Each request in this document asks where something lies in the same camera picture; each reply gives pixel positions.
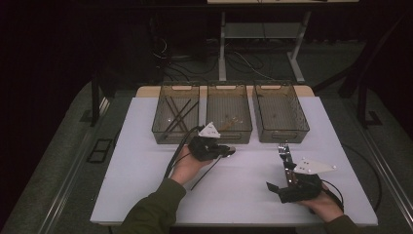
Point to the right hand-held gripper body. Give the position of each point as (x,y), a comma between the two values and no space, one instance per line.
(302,193)

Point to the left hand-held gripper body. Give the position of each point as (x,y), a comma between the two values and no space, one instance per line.
(206,149)

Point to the metal fork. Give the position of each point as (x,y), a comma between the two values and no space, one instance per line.
(281,151)

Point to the black chopstick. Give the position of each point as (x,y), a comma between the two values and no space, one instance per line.
(181,111)
(185,115)

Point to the translucent brown plastic bin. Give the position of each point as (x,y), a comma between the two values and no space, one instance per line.
(279,110)
(159,110)
(229,104)

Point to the person's left hand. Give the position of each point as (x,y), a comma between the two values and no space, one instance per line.
(185,167)

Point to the person's right hand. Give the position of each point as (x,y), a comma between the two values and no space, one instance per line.
(326,209)

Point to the black metal stand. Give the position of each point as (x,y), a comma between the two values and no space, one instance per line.
(94,104)
(362,104)

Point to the metal floor rail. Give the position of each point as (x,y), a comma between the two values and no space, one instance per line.
(386,169)
(77,165)

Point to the white desk with metal frame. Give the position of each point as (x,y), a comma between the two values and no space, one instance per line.
(221,48)

